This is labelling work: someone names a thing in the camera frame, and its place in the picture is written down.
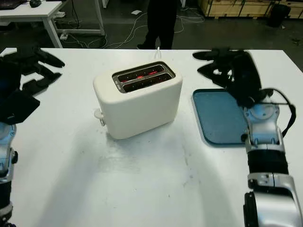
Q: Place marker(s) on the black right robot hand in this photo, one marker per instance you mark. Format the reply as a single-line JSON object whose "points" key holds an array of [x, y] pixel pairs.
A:
{"points": [[243, 73]]}

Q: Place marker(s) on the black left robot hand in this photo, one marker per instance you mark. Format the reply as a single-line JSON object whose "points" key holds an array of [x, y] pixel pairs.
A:
{"points": [[9, 73]]}

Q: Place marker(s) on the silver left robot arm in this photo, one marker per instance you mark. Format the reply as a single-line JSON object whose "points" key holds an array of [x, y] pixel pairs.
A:
{"points": [[6, 142]]}

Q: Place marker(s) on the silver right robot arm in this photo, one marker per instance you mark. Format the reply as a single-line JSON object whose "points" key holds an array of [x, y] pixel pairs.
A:
{"points": [[265, 132]]}

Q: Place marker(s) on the person in black trousers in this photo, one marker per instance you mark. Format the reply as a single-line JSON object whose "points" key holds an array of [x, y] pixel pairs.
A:
{"points": [[161, 19]]}

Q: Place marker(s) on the cream white toaster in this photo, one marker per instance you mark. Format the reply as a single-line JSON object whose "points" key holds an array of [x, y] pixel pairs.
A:
{"points": [[142, 104]]}

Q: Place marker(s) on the blue plastic tray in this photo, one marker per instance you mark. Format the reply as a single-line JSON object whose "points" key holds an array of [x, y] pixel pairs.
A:
{"points": [[217, 116]]}

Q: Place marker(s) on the white power strip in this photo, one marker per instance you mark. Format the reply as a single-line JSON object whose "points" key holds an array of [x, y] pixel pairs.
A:
{"points": [[64, 36]]}

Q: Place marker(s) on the wooden crate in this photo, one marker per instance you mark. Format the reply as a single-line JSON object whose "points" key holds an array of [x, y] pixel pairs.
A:
{"points": [[236, 7]]}

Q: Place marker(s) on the white office desk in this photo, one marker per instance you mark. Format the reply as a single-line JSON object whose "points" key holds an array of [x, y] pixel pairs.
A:
{"points": [[35, 11]]}

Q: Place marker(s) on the black waste bin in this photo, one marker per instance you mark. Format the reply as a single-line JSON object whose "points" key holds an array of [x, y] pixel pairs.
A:
{"points": [[279, 15]]}

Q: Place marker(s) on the dark laptop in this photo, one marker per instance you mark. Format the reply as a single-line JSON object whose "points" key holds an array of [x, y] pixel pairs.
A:
{"points": [[8, 3]]}

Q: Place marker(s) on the black computer mouse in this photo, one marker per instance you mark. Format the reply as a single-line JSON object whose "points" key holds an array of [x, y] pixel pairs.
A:
{"points": [[35, 2]]}

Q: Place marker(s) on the white paper sheet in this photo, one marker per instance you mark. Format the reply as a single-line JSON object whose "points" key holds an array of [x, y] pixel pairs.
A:
{"points": [[135, 12]]}

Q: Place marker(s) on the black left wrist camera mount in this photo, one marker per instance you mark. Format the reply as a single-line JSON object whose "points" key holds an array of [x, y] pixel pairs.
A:
{"points": [[19, 106]]}

